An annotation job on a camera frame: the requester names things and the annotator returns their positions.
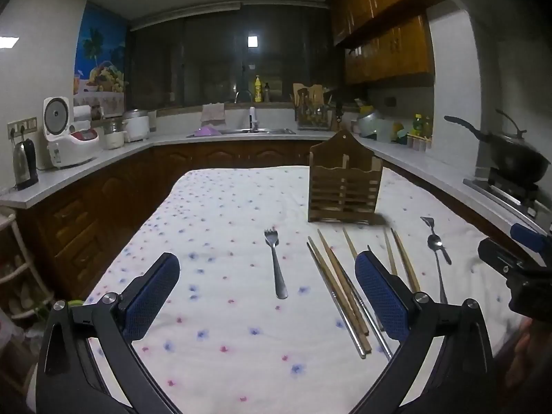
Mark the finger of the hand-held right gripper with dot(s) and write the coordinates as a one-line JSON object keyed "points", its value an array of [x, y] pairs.
{"points": [[528, 235], [496, 254]]}

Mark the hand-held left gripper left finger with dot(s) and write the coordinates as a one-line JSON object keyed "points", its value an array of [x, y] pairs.
{"points": [[151, 297]]}

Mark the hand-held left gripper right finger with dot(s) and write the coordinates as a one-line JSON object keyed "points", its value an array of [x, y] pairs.
{"points": [[381, 297]]}

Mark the wooden slatted utensil holder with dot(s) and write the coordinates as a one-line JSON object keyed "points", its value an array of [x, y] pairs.
{"points": [[345, 181]]}

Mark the person's right hand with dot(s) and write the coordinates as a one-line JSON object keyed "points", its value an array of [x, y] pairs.
{"points": [[524, 353]]}

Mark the steel gas stove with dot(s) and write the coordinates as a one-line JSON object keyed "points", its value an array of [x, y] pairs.
{"points": [[504, 194]]}

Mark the small flat-tipped metal spoon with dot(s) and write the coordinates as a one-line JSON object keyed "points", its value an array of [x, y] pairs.
{"points": [[428, 223]]}

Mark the black lidded wok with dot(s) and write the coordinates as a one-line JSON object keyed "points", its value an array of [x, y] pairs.
{"points": [[513, 157]]}

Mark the dark wooden base cabinets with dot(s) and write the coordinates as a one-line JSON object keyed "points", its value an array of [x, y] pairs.
{"points": [[77, 228]]}

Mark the metal fork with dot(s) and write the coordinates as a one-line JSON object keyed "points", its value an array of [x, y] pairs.
{"points": [[276, 263]]}

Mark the spice jar rack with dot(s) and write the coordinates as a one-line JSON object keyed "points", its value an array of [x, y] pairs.
{"points": [[418, 143]]}

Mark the white storage rack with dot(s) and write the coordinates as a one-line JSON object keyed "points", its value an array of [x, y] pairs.
{"points": [[17, 267]]}

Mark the amber oil bottle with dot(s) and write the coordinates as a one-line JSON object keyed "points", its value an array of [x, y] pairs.
{"points": [[428, 126]]}

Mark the green bowl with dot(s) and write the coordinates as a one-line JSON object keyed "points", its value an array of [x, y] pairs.
{"points": [[401, 136]]}

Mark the translucent plastic cup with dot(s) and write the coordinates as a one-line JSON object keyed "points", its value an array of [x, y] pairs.
{"points": [[384, 131]]}

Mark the white round rice cooker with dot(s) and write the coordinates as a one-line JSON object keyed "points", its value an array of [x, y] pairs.
{"points": [[137, 126]]}

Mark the upturned metal pot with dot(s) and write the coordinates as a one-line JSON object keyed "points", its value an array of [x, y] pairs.
{"points": [[370, 123]]}

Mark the purple plastic basin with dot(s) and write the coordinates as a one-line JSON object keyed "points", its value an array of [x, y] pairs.
{"points": [[208, 131]]}

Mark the white red rice cooker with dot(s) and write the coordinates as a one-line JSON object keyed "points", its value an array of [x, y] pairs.
{"points": [[64, 142]]}

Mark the steel electric kettle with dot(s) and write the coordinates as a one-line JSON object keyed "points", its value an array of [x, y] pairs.
{"points": [[23, 161]]}

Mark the dark knife holder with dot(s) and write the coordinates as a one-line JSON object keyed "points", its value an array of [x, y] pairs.
{"points": [[339, 115]]}

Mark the yellow lidded container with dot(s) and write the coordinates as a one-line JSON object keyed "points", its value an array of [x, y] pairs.
{"points": [[365, 109]]}

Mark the grey hanging towel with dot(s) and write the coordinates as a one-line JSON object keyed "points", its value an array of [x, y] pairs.
{"points": [[213, 112]]}

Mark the white paper roll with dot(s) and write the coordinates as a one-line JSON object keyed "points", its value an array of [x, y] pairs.
{"points": [[82, 112]]}

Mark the steel kitchen sink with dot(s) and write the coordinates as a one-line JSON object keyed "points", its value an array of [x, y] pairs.
{"points": [[267, 131]]}

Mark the white tap sprayer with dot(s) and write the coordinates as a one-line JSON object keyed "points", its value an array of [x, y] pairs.
{"points": [[253, 118]]}

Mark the wooden cutting board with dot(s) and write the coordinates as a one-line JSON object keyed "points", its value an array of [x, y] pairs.
{"points": [[307, 90]]}

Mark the curved metal faucet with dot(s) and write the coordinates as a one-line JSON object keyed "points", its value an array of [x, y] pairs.
{"points": [[238, 95]]}

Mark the yellow dish soap bottle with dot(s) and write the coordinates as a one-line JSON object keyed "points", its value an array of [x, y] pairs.
{"points": [[258, 89]]}

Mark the dark glass bottle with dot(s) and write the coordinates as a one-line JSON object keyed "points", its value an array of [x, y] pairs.
{"points": [[267, 93]]}

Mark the dark kitchen window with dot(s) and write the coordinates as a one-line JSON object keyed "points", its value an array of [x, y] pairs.
{"points": [[194, 60]]}

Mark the dark wall outlet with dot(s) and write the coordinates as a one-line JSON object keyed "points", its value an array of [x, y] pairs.
{"points": [[390, 102]]}

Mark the wall socket strip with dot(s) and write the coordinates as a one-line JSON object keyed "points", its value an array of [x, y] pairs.
{"points": [[22, 127]]}

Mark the short wooden wall cabinets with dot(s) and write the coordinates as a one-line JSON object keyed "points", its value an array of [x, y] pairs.
{"points": [[388, 51]]}

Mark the beach fruit wall poster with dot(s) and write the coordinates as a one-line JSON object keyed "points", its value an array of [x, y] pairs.
{"points": [[101, 60]]}

